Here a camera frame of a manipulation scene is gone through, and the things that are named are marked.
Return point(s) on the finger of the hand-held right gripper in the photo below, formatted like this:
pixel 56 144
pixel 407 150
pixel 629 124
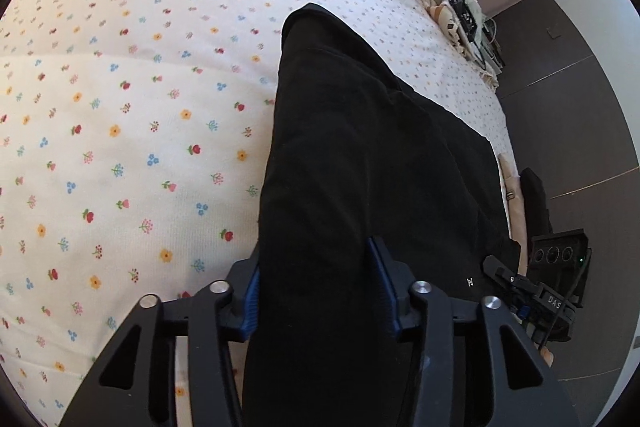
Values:
pixel 505 274

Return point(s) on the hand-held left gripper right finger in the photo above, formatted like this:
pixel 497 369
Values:
pixel 387 292

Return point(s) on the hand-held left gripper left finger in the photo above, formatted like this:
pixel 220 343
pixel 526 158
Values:
pixel 252 299

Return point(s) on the black pants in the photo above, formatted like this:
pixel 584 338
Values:
pixel 350 157

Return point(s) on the beige mattress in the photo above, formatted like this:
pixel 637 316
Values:
pixel 512 207

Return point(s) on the floral bed sheet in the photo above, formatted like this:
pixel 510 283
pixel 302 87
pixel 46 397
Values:
pixel 150 57

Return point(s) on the cream patterned cloth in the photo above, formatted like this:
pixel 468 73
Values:
pixel 450 2

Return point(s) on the wall switch plate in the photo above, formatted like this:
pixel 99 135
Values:
pixel 553 32

